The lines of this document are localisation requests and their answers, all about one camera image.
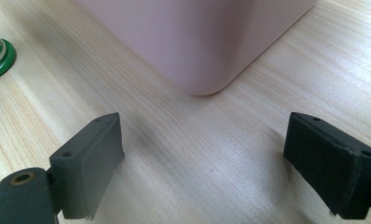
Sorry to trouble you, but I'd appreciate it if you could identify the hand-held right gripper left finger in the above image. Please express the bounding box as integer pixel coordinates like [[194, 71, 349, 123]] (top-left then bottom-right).
[[48, 112, 126, 221]]

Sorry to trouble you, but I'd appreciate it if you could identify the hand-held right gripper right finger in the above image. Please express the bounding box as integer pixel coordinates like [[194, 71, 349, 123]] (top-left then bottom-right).
[[282, 111, 371, 220]]

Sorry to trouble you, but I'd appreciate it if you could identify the pink storage box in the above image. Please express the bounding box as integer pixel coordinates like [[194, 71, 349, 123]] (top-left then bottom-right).
[[73, 0, 318, 97]]

